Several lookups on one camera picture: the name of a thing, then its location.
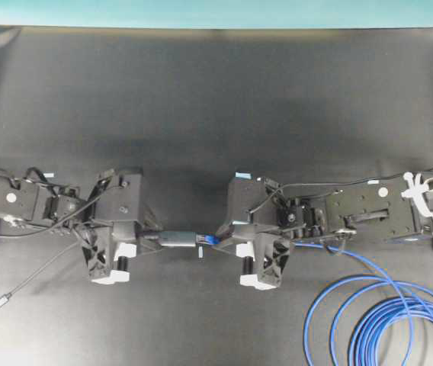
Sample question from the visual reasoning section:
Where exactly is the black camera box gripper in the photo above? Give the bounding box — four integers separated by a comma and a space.
84, 167, 152, 228
220, 175, 277, 230

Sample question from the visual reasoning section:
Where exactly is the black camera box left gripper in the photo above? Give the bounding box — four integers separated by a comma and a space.
84, 167, 152, 228

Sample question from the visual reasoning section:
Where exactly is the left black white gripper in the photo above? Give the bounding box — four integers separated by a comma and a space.
81, 221, 163, 284

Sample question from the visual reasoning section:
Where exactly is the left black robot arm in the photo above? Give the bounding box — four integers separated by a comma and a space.
0, 167, 162, 284

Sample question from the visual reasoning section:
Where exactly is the grey USB hub with cable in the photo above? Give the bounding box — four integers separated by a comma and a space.
0, 230, 198, 308

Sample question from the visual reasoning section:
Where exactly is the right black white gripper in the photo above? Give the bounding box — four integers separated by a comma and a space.
212, 223, 291, 289

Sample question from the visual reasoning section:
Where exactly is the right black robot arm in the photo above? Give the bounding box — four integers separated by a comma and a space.
211, 169, 433, 290

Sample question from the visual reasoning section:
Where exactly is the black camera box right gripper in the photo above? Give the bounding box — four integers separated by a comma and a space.
220, 175, 277, 230

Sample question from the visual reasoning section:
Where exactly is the blue LAN cable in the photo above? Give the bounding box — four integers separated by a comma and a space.
196, 233, 433, 366

